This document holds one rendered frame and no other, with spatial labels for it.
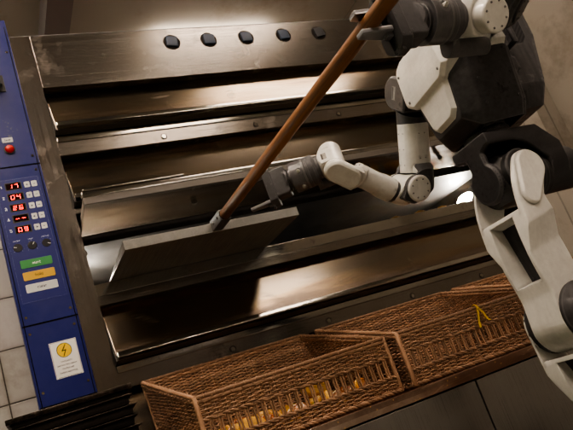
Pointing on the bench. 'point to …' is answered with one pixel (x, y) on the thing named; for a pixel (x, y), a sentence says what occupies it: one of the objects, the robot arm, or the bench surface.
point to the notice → (66, 358)
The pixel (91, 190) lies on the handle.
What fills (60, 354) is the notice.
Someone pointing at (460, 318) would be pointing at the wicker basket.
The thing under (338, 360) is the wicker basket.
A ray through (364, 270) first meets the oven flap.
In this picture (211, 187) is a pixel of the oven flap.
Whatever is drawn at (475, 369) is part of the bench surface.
